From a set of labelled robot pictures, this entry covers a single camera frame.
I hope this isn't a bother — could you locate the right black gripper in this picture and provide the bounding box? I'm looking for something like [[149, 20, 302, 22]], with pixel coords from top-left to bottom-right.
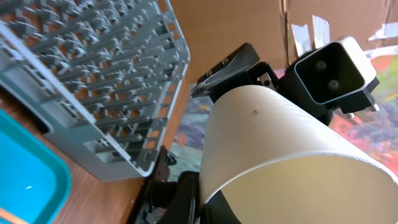
[[190, 43, 333, 126]]

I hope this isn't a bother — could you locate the white cup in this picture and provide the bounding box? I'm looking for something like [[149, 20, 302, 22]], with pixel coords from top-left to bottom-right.
[[200, 85, 397, 223]]

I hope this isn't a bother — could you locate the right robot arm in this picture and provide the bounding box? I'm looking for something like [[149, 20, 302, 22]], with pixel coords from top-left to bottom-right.
[[146, 43, 333, 223]]

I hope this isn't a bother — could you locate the grey dishwasher rack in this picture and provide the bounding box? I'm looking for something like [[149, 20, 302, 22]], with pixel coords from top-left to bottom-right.
[[1, 0, 190, 181]]

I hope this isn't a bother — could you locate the teal serving tray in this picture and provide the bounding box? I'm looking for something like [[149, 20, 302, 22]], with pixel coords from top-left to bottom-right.
[[1, 110, 72, 223]]

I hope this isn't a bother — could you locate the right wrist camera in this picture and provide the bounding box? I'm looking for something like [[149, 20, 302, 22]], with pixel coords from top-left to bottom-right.
[[293, 36, 379, 117]]

